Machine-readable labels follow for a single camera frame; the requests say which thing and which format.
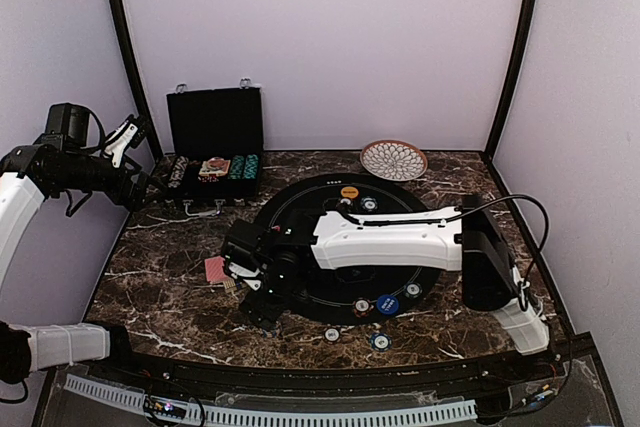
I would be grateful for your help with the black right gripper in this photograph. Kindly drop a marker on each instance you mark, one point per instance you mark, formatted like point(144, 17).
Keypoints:
point(263, 314)

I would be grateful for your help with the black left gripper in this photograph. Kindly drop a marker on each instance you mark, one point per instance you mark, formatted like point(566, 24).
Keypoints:
point(132, 199)

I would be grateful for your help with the red playing card deck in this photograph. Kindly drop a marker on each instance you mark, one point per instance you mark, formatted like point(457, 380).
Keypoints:
point(215, 275)

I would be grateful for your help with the brown white chip stack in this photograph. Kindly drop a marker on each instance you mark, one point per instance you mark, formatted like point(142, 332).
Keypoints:
point(332, 335)

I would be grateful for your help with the blue small blind button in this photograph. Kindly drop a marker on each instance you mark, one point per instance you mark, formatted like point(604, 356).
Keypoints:
point(387, 304)

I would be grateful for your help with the orange big blind button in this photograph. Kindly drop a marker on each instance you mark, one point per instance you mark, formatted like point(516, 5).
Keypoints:
point(349, 192)

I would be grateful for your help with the single blue chip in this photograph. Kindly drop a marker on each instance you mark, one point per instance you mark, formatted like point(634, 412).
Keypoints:
point(369, 204)

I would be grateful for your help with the blue white chip stack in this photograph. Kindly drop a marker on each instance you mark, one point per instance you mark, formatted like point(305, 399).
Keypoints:
point(270, 333)

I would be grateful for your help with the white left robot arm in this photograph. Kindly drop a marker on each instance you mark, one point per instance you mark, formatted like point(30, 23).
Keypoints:
point(27, 349)

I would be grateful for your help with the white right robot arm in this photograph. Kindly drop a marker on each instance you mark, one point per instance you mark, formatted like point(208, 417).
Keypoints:
point(454, 239)

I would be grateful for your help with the round black poker mat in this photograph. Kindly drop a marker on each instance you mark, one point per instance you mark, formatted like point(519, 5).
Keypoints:
point(336, 291)

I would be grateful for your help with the green chip row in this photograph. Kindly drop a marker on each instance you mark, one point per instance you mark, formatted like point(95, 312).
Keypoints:
point(237, 167)

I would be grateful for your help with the teal chip row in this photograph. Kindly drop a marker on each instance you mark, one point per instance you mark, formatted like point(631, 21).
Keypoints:
point(251, 167)

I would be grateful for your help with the boxed card deck in case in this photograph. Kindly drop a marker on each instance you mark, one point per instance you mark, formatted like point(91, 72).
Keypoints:
point(214, 168)

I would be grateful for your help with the black poker chip case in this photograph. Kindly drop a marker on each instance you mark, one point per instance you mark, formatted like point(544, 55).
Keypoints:
point(215, 123)

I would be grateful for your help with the patterned ceramic plate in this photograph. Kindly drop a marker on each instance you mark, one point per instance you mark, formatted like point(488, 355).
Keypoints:
point(393, 160)

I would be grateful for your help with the left black frame post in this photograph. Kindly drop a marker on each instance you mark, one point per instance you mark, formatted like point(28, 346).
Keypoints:
point(129, 60)

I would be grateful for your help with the black frame post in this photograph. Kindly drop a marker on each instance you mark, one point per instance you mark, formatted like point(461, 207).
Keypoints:
point(525, 17)
point(129, 60)

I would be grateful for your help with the white slotted cable duct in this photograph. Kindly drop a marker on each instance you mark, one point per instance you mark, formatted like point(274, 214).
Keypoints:
point(254, 410)

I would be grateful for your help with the right black frame post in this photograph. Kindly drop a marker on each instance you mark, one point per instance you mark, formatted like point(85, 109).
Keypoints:
point(525, 17)

